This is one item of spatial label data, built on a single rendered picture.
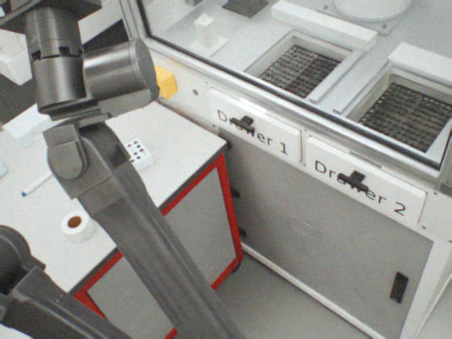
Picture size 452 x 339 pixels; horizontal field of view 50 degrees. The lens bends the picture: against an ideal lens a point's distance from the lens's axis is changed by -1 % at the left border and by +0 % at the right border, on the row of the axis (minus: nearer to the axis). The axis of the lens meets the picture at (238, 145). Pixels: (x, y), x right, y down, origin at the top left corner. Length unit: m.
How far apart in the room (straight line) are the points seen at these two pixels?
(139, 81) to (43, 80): 0.10
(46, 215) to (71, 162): 0.87
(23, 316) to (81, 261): 0.62
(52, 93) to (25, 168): 1.01
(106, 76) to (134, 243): 0.19
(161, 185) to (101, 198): 0.79
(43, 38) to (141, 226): 0.22
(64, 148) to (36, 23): 0.13
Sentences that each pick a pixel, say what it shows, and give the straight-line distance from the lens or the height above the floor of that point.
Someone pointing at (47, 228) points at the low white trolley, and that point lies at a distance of 1.35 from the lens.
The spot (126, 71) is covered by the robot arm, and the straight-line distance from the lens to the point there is 0.50.
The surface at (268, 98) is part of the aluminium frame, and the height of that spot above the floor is 0.99.
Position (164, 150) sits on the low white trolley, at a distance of 1.40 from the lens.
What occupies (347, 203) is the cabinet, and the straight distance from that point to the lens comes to 1.28.
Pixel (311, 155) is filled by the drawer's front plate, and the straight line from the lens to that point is 1.17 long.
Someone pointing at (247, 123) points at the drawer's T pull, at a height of 0.91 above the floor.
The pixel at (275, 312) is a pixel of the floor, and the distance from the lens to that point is 1.92.
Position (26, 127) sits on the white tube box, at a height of 0.81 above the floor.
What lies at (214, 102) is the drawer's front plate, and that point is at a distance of 1.30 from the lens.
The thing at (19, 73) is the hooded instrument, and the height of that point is 0.85.
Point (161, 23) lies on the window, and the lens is 1.34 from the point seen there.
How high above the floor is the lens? 1.77
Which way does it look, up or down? 47 degrees down
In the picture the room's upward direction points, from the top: 9 degrees counter-clockwise
